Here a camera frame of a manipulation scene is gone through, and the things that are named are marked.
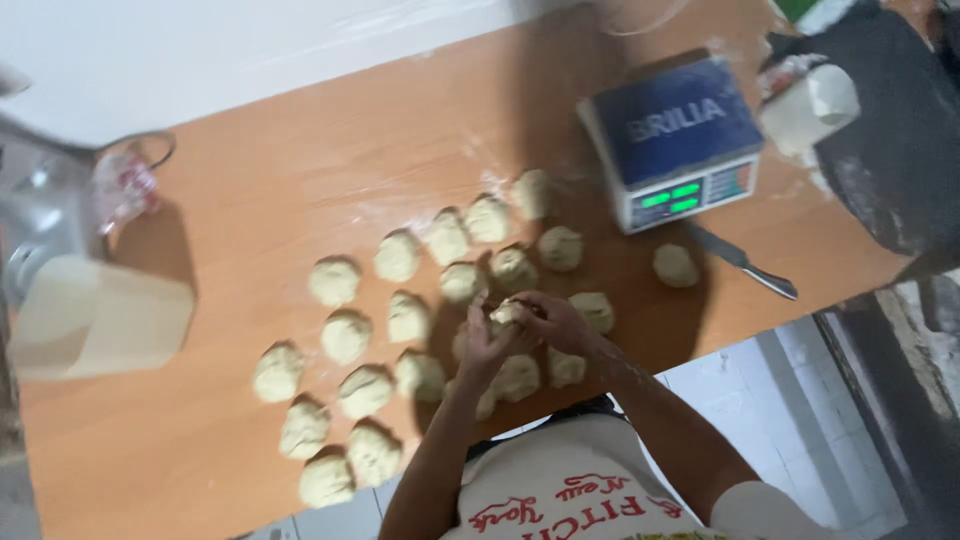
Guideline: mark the large black tray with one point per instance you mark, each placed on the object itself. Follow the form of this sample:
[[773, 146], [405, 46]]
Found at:
[[892, 127]]

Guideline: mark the person's right hand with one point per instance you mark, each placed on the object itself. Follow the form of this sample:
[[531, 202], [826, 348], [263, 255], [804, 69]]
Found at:
[[559, 324]]

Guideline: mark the digital scale with blue platform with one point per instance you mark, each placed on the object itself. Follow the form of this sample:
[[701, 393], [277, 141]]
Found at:
[[675, 135]]

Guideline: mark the silver metal appliance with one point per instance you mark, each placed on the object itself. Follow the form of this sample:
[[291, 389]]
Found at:
[[41, 217]]

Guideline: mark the single pale dough lump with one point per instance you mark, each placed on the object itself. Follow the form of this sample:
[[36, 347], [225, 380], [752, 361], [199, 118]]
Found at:
[[505, 312]]

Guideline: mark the person's left hand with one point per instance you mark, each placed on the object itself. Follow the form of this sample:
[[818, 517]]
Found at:
[[480, 349]]

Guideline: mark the batch of dough balls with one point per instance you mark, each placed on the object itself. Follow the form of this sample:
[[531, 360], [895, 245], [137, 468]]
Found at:
[[352, 337]]

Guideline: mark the white shirt with red print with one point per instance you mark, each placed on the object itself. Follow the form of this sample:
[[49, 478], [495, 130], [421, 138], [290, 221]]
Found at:
[[570, 487]]

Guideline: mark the large white dough mass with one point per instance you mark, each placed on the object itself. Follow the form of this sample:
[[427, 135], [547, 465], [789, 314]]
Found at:
[[806, 109]]

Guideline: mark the person's right fingers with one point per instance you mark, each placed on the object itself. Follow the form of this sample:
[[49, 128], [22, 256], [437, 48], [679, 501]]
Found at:
[[526, 309]]

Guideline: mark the person's left fingers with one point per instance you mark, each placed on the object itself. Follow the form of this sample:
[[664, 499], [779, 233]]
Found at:
[[477, 315]]

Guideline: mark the white plastic container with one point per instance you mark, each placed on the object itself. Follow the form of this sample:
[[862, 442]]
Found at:
[[101, 319]]

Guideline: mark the dark metal stand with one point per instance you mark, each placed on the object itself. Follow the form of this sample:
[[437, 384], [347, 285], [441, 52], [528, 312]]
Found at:
[[900, 405]]

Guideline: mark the steel knife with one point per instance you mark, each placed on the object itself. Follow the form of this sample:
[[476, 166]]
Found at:
[[739, 261]]

